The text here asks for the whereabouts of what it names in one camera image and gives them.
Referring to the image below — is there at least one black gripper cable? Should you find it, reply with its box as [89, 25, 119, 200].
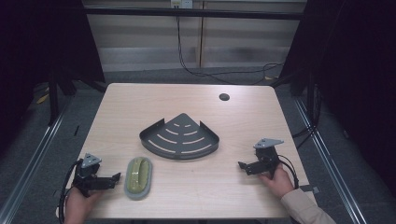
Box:
[276, 154, 301, 190]
[57, 158, 84, 224]

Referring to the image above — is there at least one dark grey corner shelf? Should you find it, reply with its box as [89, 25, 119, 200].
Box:
[138, 112, 220, 161]

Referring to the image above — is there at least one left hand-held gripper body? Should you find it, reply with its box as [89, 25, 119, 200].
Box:
[72, 152, 117, 198]

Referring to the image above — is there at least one black curtain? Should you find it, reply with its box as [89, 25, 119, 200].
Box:
[279, 0, 396, 188]
[0, 0, 106, 153]

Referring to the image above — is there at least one silver floor rail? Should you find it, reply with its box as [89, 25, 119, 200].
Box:
[0, 102, 70, 224]
[293, 98, 370, 224]

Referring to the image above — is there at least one white wall socket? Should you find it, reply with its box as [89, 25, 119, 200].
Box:
[170, 0, 194, 9]

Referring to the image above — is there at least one person's left hand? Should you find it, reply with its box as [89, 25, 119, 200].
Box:
[64, 187, 104, 224]

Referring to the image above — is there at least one black metal stand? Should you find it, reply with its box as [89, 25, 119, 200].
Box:
[47, 70, 78, 127]
[270, 70, 322, 149]

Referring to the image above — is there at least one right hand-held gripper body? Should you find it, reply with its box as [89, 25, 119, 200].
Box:
[246, 137, 285, 180]

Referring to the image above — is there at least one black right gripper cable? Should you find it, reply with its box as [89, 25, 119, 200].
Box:
[276, 154, 301, 190]

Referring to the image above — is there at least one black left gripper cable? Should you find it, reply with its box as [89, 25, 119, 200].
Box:
[57, 158, 84, 224]

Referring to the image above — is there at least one person's right hand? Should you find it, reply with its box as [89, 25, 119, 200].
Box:
[258, 163, 295, 200]

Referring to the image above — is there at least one black metal crossbar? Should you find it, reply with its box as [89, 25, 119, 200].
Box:
[83, 7, 304, 21]

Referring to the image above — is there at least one black wall cable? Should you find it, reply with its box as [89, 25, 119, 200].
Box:
[176, 16, 285, 86]

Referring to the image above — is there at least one green sponge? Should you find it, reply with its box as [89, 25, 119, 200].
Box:
[124, 156, 153, 201]

